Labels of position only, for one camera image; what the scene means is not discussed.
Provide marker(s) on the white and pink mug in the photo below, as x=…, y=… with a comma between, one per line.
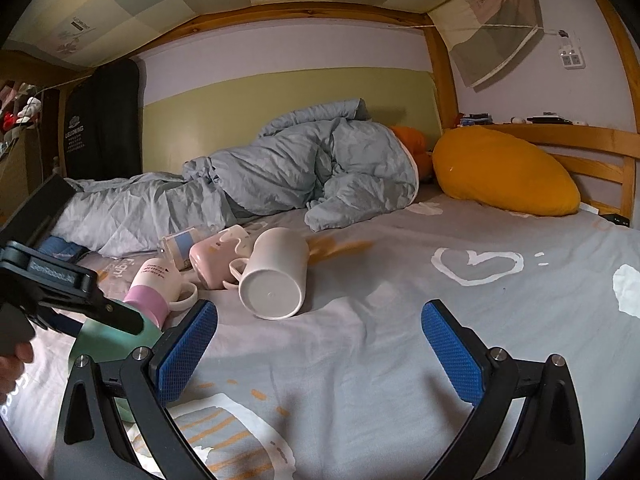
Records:
x=158, y=289

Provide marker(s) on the yellow pillow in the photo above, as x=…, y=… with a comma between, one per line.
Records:
x=499, y=170

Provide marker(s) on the blue folded cloth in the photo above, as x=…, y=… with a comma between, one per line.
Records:
x=58, y=248

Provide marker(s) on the checked hanging cloth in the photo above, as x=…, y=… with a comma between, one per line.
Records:
x=483, y=36

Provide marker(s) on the pink ceramic mug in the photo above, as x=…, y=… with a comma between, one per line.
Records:
x=210, y=258

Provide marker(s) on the grey duvet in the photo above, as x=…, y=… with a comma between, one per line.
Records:
x=333, y=161

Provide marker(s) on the black hanging garment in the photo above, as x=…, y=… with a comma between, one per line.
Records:
x=102, y=136

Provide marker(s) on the white ceramic mug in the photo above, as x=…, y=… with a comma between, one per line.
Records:
x=272, y=280

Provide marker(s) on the glass cup blue label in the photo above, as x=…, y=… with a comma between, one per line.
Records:
x=176, y=247

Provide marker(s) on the green cup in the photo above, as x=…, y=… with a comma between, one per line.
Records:
x=104, y=343

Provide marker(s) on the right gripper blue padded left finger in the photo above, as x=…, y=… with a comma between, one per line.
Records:
x=91, y=442

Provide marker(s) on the orange plush toy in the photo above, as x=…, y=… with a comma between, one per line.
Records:
x=415, y=142

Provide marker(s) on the white power strip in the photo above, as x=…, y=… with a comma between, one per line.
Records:
x=570, y=55

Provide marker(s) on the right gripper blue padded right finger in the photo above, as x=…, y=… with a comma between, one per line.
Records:
x=547, y=442

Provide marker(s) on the items on headboard shelf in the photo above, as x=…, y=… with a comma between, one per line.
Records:
x=545, y=118

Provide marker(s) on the person's left hand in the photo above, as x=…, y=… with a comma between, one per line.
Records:
x=12, y=368

